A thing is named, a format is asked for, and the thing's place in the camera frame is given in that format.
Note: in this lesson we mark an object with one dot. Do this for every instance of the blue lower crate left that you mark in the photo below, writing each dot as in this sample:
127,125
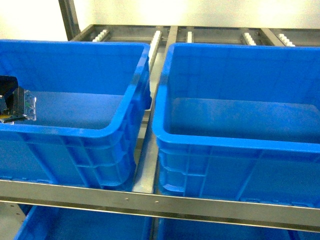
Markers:
52,223

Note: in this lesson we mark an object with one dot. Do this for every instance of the metal roller rack frame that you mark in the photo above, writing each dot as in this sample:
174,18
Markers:
265,14

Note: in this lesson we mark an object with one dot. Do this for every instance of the blue lower crate right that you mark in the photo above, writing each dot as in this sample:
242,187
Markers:
174,229

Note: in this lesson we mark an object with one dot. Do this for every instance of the red mushroom push button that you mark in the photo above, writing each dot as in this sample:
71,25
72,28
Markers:
16,103

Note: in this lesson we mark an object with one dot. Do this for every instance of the blue plastic crate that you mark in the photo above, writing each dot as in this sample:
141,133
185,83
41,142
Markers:
90,101
240,123

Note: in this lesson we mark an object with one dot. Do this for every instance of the blue plastic crate right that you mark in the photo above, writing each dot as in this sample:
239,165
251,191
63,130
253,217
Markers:
240,123

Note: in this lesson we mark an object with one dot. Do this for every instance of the blue plastic crate left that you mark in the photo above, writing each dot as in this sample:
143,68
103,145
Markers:
90,101

